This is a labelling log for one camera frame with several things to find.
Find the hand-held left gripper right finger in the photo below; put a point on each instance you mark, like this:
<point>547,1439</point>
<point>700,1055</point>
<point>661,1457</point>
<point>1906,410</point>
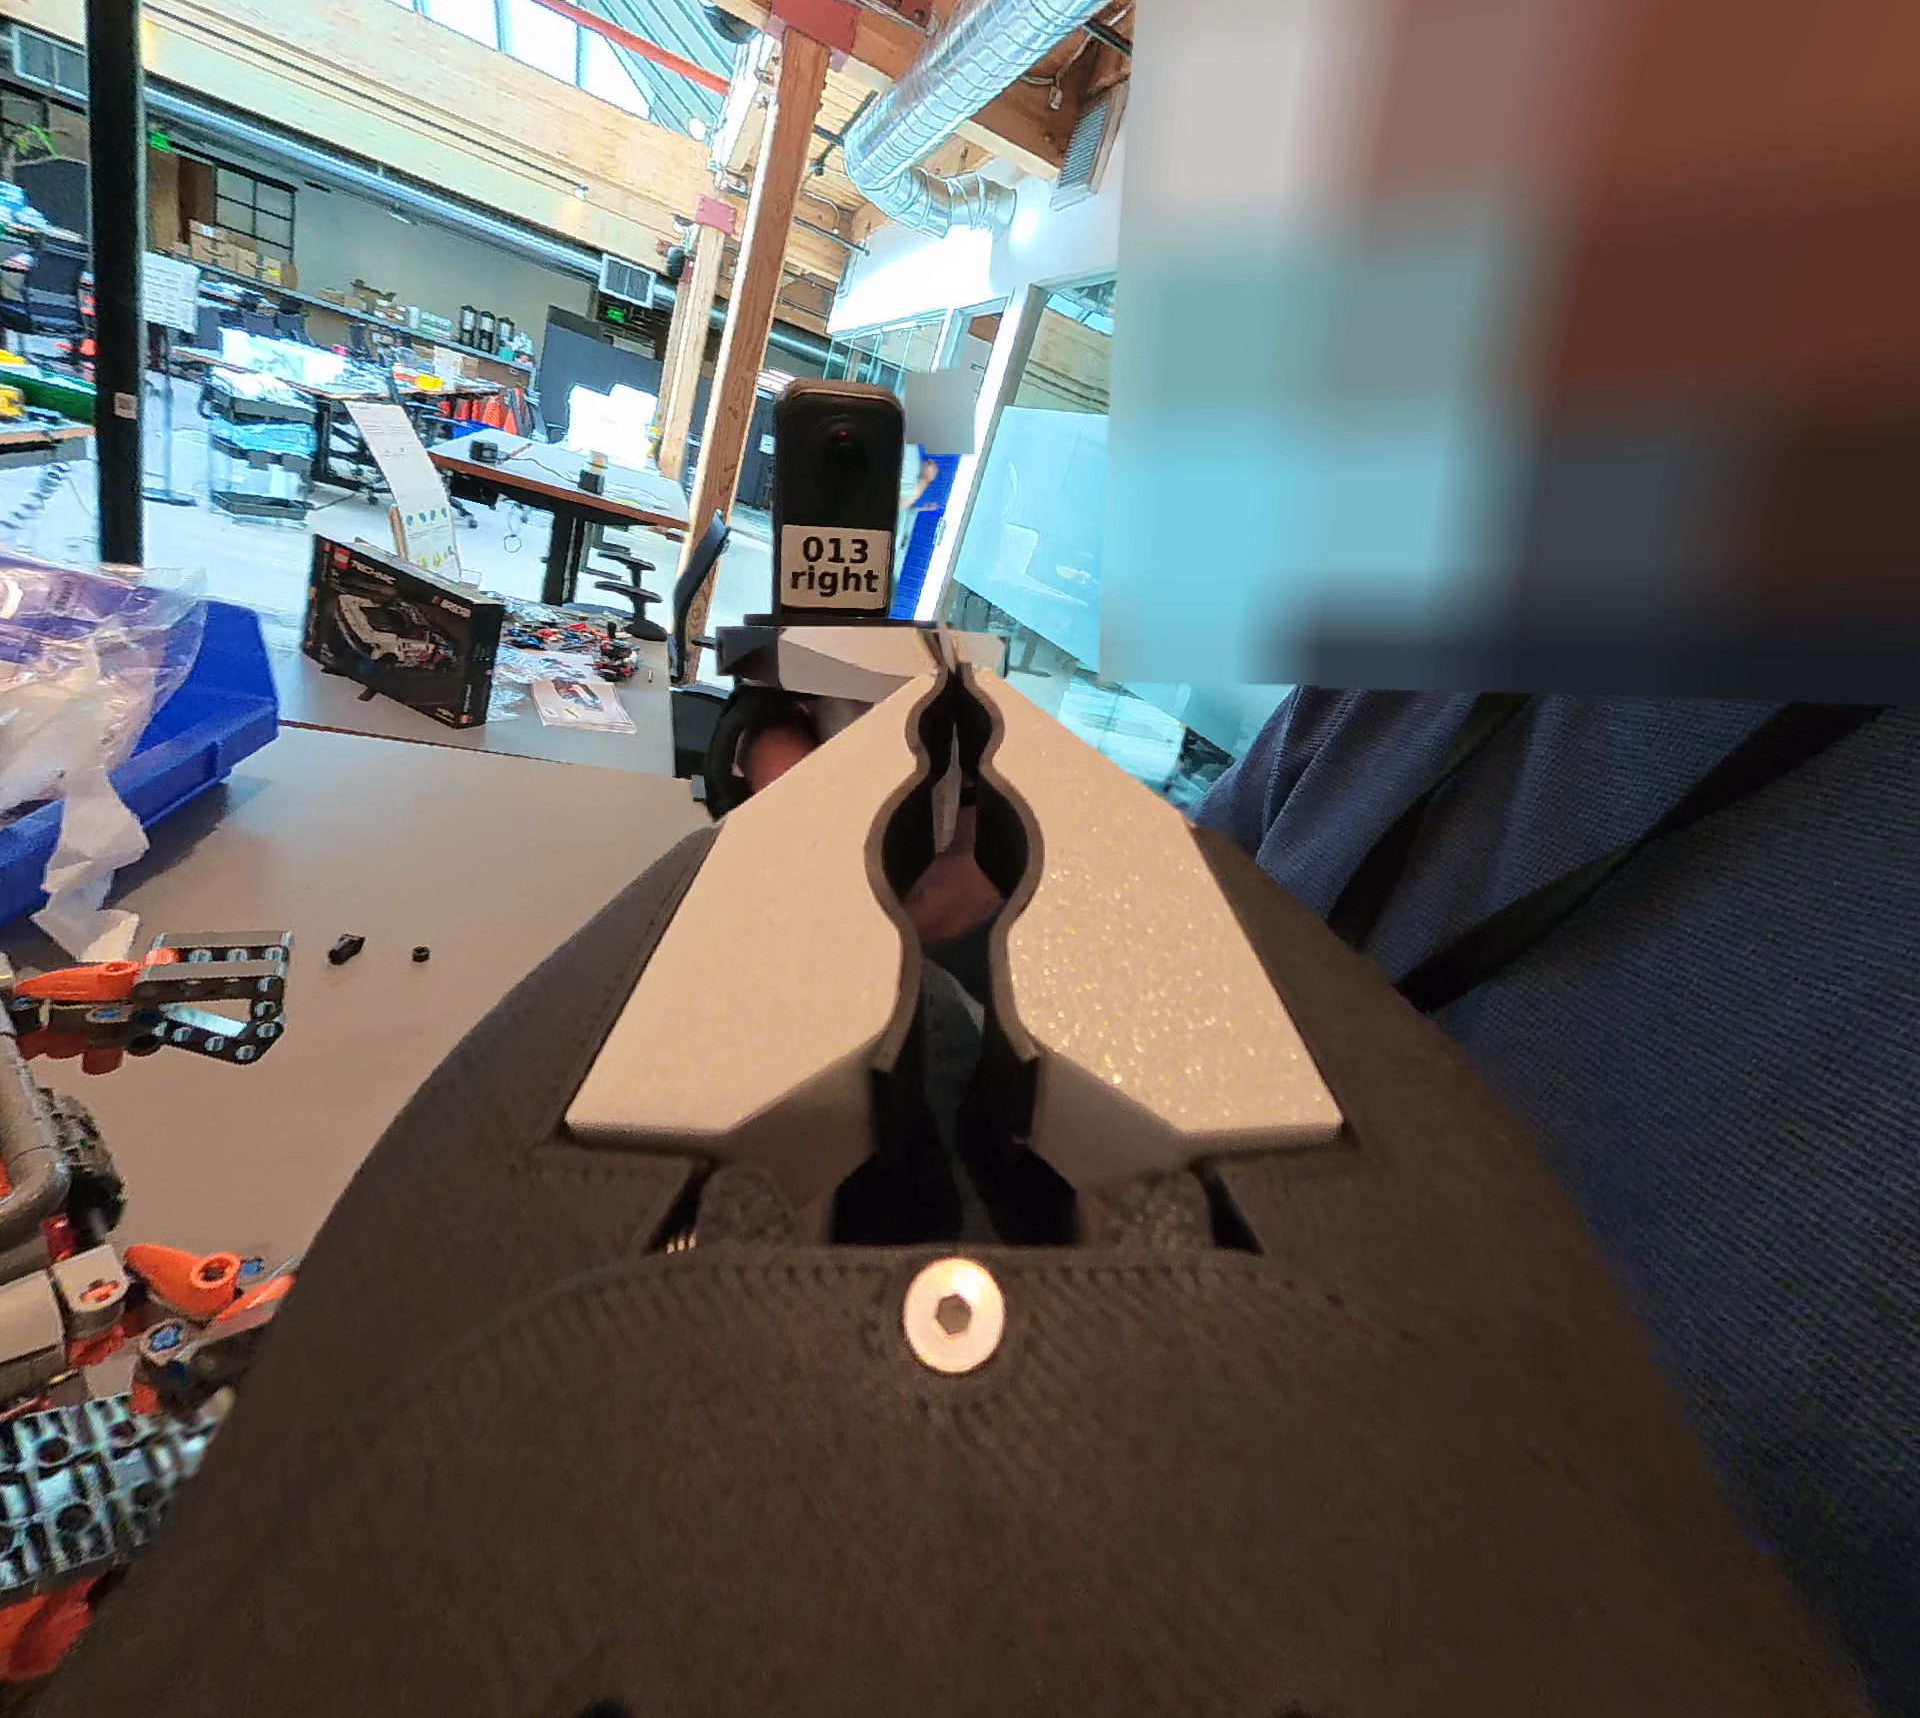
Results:
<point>1154,982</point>

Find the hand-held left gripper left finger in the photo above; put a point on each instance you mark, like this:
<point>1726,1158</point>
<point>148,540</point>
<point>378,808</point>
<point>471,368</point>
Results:
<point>751,982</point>

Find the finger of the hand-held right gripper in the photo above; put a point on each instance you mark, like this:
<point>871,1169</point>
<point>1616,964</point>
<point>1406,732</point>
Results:
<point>848,665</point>
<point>982,652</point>

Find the grey orange tracked toy robot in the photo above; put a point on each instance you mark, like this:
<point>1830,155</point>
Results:
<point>74,1479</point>

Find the person's right hand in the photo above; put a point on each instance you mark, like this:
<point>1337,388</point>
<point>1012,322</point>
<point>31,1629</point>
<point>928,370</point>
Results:
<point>780,755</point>

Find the black office chair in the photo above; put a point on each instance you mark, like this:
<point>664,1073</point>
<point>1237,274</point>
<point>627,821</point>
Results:
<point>699,609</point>

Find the pile of small toy bricks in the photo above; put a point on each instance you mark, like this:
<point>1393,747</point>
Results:
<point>585,639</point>

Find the wooden background desk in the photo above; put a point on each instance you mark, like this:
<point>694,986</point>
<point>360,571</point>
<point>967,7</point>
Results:
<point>570,473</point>

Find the small printed leaflet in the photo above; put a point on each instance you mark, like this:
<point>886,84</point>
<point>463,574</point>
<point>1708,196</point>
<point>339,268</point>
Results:
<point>579,703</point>

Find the white sign board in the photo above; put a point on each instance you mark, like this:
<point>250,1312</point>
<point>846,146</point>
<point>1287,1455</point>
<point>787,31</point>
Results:
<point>398,458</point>

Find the black toy car box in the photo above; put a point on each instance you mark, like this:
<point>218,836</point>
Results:
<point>404,622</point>

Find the blue plastic bin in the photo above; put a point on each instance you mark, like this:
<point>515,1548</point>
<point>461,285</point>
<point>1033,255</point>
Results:
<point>195,729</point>

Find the white tissue paper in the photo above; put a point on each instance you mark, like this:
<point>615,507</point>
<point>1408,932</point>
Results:
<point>91,848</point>

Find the clear plastic bags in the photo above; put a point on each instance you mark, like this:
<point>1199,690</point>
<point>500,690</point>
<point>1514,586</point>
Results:
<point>74,669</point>

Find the black floor lamp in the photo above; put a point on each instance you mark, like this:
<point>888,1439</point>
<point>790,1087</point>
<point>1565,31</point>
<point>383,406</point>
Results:
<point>112,248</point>

